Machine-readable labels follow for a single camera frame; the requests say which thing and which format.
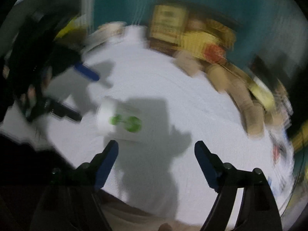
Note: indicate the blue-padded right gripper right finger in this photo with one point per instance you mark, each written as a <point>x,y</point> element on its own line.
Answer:
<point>258,210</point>

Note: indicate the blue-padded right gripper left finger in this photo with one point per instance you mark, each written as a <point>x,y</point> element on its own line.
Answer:
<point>91,177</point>

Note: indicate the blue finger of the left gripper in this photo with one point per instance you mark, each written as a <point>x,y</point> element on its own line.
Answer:
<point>86,71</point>

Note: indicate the white paper cup green print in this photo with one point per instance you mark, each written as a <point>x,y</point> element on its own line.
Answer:
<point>121,120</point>

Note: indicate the cream cartoon mug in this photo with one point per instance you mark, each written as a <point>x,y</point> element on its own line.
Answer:
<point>109,31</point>

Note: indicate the white desk lamp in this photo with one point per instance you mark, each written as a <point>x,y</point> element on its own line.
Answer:
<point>142,7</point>

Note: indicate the brown paper cup front right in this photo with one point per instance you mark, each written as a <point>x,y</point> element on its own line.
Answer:
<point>254,120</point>

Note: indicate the brown paper cup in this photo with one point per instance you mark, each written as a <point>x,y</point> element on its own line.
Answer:
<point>241,97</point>
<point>188,64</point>
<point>254,120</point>

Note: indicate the brown cracker box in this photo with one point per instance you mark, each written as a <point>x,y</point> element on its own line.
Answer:
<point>202,33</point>

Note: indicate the white textured tablecloth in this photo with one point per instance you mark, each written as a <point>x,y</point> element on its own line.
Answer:
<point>156,170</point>

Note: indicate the brown paper cup far left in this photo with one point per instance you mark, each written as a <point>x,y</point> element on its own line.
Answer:
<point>188,64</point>

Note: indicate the yellow tissue pack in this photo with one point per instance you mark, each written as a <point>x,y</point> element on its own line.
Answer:
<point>262,94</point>

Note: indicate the brown paper cup middle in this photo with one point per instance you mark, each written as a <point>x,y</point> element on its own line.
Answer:
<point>241,97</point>

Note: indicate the brown paper cup open mouth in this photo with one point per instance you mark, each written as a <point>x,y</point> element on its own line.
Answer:
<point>223,80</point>

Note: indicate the teal curtain left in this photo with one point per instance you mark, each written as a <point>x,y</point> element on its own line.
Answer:
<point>275,30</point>

